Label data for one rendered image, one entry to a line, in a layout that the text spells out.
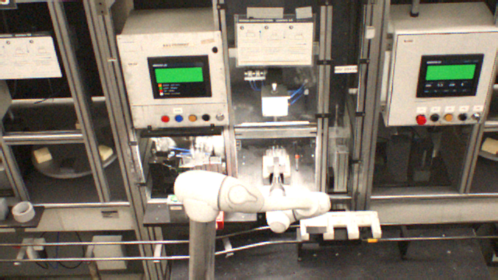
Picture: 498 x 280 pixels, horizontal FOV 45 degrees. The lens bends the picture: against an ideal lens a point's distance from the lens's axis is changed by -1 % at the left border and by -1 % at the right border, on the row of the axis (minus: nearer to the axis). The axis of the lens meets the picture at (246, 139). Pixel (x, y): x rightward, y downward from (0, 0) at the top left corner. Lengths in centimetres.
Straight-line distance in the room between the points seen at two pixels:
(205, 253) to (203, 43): 83
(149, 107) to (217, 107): 30
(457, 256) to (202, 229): 135
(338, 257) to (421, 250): 41
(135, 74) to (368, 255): 141
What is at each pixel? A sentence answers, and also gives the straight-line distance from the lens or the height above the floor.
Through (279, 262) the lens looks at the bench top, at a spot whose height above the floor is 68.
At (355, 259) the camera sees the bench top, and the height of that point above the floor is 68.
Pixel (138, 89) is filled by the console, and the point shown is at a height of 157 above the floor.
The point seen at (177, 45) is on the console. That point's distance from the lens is 248.
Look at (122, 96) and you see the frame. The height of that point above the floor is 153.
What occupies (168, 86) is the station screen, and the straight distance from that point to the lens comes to 256.
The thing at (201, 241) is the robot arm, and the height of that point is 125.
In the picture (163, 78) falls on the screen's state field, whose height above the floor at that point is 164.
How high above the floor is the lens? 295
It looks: 38 degrees down
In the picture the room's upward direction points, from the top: 4 degrees counter-clockwise
